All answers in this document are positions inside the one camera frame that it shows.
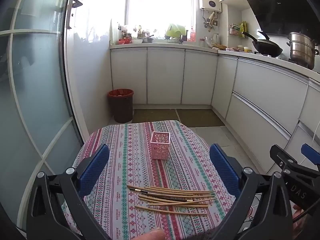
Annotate white kitchen base cabinets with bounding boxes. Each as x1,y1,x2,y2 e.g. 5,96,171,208
110,46,320,180

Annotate green cloth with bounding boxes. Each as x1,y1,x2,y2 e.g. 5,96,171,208
165,23,188,39

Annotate frosted glass sliding door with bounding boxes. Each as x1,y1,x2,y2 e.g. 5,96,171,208
0,0,89,233

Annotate wall rack with packets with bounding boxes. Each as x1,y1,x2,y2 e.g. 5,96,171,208
229,21,248,38

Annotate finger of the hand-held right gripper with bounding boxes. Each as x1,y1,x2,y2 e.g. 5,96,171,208
269,144,320,178
301,143,320,167

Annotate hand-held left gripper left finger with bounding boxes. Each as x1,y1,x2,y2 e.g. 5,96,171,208
26,144,110,240

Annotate person's right hand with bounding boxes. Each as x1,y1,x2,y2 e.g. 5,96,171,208
292,204,313,240

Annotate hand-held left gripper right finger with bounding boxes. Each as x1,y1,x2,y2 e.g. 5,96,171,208
209,144,293,240

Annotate bright kitchen window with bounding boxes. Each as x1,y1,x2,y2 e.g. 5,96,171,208
75,0,198,40

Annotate stainless steel steamer pot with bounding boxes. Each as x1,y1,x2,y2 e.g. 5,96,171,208
286,32,320,70

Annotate pile of wooden chopsticks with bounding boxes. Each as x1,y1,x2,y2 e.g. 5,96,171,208
127,184,218,216

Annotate black range hood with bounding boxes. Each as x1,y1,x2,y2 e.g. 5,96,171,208
239,0,320,37

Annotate olive floor mat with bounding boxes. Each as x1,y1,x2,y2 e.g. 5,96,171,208
132,109,180,123
176,109,225,127

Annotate patterned striped tablecloth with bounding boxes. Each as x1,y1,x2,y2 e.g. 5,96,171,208
61,120,237,240

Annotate person's left hand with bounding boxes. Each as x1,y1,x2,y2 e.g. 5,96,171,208
144,228,165,240

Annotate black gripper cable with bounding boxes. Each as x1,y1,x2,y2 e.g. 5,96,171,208
292,206,320,223

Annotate black wok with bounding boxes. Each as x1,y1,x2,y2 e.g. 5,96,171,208
242,31,283,57

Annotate pink perforated utensil holder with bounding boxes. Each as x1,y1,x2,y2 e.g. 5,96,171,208
150,131,172,160

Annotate brown trash bin red liner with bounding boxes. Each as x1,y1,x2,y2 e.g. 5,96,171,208
108,89,134,123

